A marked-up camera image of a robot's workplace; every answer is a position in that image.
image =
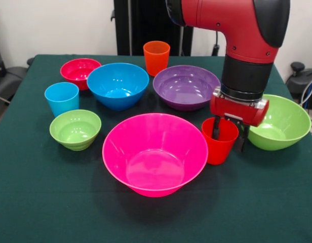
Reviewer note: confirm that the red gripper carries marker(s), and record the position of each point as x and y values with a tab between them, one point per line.
237	110

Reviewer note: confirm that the red cup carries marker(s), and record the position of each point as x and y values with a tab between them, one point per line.
216	152

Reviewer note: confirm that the large green bowl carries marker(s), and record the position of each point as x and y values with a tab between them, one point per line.
285	121

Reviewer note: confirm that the large pink bowl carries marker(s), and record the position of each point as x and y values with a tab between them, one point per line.
156	141

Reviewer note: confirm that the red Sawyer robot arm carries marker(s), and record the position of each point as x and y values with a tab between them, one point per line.
247	25

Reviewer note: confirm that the purple bowl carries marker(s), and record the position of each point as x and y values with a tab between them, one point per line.
186	86

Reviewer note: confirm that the black equipment base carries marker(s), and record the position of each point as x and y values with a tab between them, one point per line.
297	81
11	76

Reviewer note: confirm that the orange cup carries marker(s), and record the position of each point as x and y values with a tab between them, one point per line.
156	60

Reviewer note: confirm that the large blue bowl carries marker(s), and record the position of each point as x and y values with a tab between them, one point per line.
115	83

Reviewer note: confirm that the small green bowl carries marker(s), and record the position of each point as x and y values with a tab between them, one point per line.
75	129

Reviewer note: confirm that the small pinkish red bowl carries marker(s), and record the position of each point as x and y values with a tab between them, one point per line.
77	69

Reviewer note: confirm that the blue cup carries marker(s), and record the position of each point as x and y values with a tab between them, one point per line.
62	101

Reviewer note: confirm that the dark green tablecloth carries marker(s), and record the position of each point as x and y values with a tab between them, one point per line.
32	202

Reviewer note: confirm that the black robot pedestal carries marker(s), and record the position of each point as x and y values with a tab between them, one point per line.
146	20

